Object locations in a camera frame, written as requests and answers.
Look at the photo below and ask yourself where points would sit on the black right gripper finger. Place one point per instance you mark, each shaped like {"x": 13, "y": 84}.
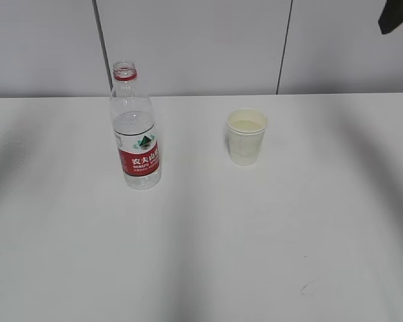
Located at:
{"x": 391, "y": 16}

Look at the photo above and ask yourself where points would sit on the white paper cup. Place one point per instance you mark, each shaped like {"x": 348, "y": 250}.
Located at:
{"x": 245, "y": 131}

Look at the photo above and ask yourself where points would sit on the clear water bottle red label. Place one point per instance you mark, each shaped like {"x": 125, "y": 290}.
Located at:
{"x": 132, "y": 119}

